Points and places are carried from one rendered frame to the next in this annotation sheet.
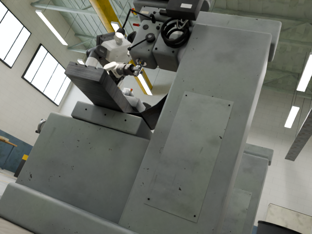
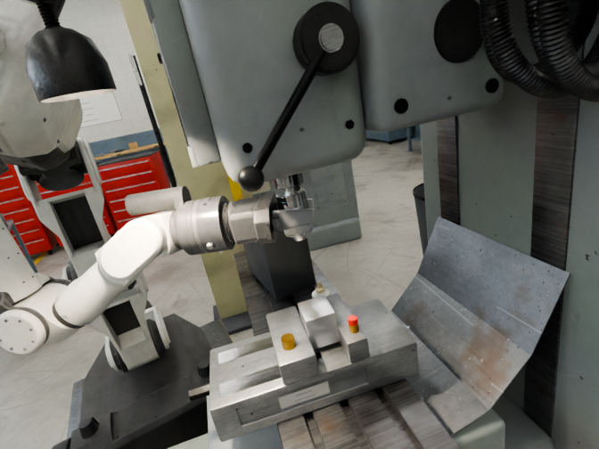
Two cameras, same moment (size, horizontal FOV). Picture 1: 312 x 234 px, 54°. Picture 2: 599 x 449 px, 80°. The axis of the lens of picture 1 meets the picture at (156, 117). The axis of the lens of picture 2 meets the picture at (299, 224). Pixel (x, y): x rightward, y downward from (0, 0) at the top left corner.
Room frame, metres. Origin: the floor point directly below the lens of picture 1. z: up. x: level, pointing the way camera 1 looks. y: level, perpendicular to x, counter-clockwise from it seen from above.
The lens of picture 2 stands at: (1.63, 0.54, 1.41)
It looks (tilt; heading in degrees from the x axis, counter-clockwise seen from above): 20 degrees down; 327
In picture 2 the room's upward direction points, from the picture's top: 11 degrees counter-clockwise
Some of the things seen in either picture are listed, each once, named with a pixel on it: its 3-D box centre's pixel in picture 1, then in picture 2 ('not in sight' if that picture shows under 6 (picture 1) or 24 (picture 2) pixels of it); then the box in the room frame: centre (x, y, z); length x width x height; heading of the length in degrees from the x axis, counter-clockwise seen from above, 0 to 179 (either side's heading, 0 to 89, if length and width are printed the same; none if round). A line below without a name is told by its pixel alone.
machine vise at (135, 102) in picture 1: (120, 100); (307, 352); (2.09, 0.28, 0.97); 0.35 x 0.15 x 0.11; 67
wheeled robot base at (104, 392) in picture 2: not in sight; (146, 362); (2.92, 0.50, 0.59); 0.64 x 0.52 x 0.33; 172
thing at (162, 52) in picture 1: (172, 48); (391, 27); (2.01, 0.07, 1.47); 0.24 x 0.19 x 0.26; 159
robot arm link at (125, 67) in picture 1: (128, 70); (239, 222); (2.14, 0.32, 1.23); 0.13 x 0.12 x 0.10; 142
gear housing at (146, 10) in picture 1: (163, 23); not in sight; (2.07, 0.21, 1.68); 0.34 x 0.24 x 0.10; 69
